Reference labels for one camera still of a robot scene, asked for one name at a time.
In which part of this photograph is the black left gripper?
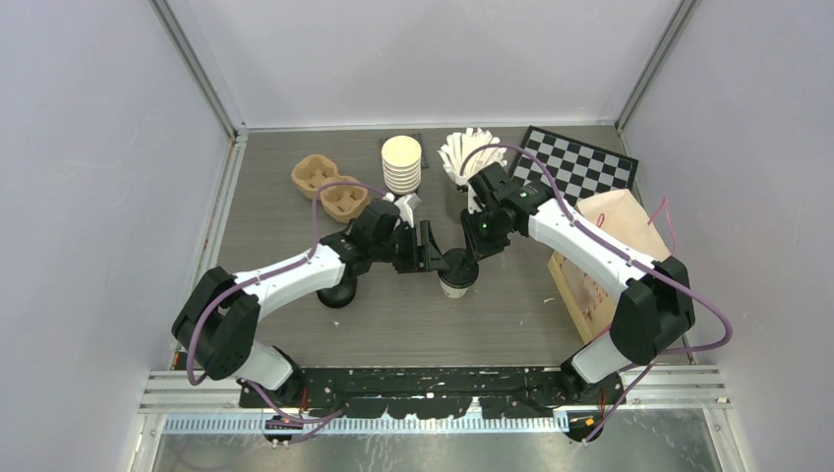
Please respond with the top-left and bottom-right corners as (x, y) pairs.
(372, 221), (449, 274)

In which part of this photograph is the white paper coffee cup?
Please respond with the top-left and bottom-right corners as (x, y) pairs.
(438, 265), (479, 299)

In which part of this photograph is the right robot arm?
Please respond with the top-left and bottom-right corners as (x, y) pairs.
(461, 163), (695, 404)

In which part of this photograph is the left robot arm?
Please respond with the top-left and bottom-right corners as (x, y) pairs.
(172, 200), (449, 407)

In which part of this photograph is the white paper-wrapped straws bundle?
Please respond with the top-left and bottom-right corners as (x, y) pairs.
(438, 128), (507, 190)

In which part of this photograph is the black white checkerboard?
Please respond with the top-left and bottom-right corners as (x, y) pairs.
(520, 126), (639, 206)

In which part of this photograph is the stack of black cup lids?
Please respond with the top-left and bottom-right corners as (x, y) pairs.
(316, 278), (358, 309)

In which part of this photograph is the brown pulp cup carrier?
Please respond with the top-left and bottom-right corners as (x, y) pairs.
(291, 154), (371, 223)

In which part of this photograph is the small dark mat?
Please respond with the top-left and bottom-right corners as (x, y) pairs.
(380, 133), (427, 168)

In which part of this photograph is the stack of paper cups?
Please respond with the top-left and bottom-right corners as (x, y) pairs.
(381, 135), (422, 195)

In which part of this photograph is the yellow pink paper bag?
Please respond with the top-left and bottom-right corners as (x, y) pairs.
(546, 189), (679, 346)

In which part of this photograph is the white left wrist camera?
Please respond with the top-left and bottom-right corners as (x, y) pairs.
(383, 193), (421, 228)

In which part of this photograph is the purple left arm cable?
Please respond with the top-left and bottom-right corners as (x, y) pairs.
(186, 181), (388, 444)

